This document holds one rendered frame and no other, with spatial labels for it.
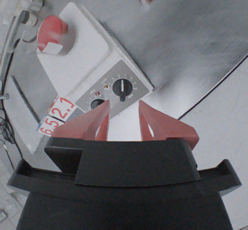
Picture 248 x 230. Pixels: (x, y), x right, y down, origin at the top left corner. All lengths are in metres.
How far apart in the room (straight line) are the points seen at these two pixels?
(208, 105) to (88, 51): 0.22
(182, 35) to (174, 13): 0.05
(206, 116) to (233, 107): 0.06
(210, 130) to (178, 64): 0.14
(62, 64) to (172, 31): 0.20
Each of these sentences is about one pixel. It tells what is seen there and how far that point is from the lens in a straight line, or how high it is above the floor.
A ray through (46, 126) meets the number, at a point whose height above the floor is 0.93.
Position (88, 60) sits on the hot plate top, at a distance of 0.17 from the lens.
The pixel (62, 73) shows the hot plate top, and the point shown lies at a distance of 0.21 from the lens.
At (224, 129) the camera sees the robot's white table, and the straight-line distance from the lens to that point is 0.28.
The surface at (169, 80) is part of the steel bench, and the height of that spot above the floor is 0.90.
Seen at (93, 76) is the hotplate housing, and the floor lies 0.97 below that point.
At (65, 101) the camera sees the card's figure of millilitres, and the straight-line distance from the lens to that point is 0.30.
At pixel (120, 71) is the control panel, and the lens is 0.18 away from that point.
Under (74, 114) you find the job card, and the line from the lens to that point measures 0.32.
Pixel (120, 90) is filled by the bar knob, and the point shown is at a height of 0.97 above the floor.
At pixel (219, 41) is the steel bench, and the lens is 0.26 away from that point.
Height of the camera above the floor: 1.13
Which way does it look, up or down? 68 degrees down
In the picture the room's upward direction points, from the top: 122 degrees counter-clockwise
